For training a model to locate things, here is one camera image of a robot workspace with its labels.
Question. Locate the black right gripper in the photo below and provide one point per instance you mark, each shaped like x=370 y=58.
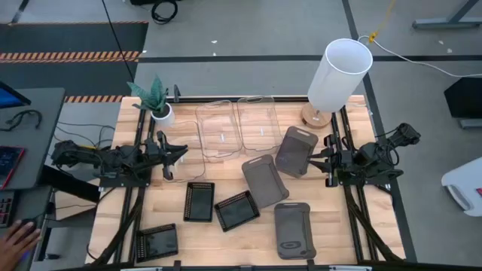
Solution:
x=337 y=160

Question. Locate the black box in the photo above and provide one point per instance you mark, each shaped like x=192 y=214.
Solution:
x=465 y=98

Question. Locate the black mat with hazard stripes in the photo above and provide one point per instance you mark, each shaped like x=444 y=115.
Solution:
x=71 y=41

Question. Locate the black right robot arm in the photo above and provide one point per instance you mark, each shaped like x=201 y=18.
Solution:
x=376 y=158

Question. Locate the black keyboard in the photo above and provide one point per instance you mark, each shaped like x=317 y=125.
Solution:
x=5 y=209

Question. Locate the gray plastic basket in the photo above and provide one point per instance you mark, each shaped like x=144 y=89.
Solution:
x=265 y=182
x=295 y=152

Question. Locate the black aluminium table frame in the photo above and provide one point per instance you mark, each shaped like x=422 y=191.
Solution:
x=352 y=211

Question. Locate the red-edged tablet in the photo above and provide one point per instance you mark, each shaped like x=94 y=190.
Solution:
x=9 y=163

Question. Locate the black slotted plastic basket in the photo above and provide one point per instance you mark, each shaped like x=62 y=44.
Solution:
x=237 y=211
x=199 y=202
x=157 y=242

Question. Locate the gray basket with oval mark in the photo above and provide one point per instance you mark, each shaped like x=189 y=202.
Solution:
x=293 y=231

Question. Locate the computer monitor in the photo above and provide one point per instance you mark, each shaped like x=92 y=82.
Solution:
x=9 y=96

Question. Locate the green plant in white pot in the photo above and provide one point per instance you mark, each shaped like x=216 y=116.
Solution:
x=156 y=99

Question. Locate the white plastic object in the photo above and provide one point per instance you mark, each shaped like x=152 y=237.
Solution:
x=465 y=186

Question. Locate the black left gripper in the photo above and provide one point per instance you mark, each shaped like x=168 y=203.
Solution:
x=156 y=152

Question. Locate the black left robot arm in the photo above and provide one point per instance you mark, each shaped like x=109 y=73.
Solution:
x=113 y=160

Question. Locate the white shade lamp wooden base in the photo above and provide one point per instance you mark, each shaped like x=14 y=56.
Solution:
x=339 y=75

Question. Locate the clear plastic basket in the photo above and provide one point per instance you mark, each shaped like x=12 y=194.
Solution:
x=218 y=128
x=190 y=150
x=260 y=124

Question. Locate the gray side desk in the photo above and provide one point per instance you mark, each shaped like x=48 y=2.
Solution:
x=30 y=135

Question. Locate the person's hand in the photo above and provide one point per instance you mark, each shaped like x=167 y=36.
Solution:
x=15 y=241

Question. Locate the black computer mouse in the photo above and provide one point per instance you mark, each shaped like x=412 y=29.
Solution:
x=27 y=223

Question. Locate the gray metal table leg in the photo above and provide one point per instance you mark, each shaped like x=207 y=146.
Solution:
x=448 y=23

